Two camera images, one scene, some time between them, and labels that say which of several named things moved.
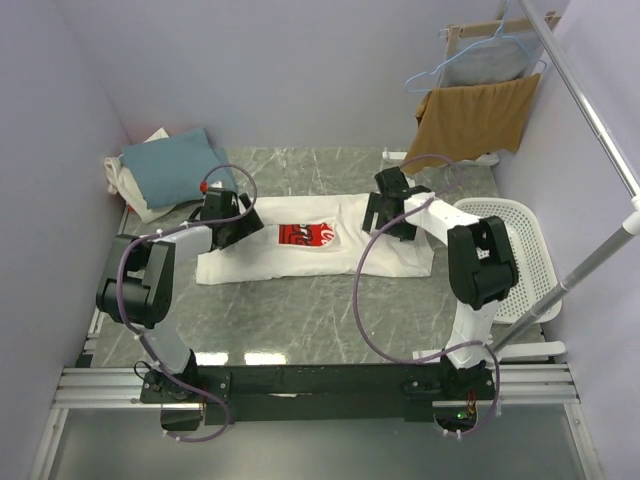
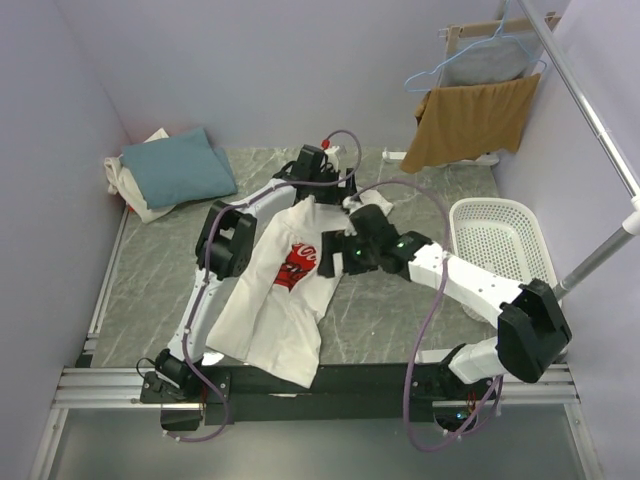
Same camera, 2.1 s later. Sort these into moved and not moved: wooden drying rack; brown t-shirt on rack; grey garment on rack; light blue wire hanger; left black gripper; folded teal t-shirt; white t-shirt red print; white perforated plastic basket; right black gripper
Moved: left black gripper; white t-shirt red print; right black gripper
Not moved: light blue wire hanger; grey garment on rack; folded teal t-shirt; brown t-shirt on rack; white perforated plastic basket; wooden drying rack
